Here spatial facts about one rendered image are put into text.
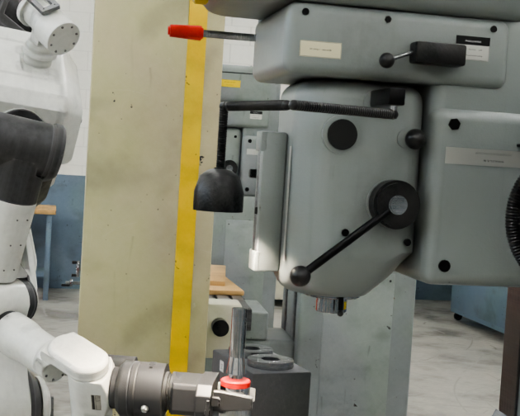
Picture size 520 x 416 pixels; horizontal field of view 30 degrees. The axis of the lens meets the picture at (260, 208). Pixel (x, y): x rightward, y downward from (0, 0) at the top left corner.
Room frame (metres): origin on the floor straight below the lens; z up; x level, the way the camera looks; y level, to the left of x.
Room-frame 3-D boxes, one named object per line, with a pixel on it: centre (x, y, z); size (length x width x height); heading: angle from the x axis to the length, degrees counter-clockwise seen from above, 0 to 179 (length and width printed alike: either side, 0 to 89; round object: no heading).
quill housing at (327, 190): (1.50, -0.12, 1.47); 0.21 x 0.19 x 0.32; 12
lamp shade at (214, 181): (1.40, 0.06, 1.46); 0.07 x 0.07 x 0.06
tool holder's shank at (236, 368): (1.51, 0.02, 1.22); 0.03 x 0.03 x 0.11
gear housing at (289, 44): (1.51, -0.16, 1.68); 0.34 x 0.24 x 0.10; 102
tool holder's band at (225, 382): (1.51, 0.02, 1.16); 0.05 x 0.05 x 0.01
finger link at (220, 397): (1.48, 0.02, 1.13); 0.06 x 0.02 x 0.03; 86
